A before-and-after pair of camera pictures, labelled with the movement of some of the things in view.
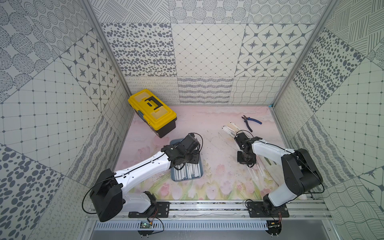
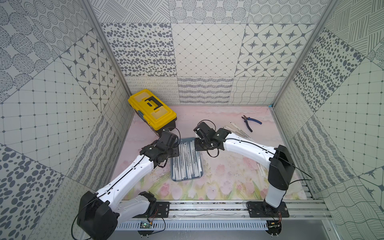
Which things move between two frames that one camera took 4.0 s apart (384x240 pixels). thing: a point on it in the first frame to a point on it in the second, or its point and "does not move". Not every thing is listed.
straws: (186, 170) does not move
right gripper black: (239, 159) to (197, 146)
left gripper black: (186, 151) to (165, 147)
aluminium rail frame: (236, 211) does not move
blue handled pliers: (246, 118) does not move
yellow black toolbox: (155, 112) does not move
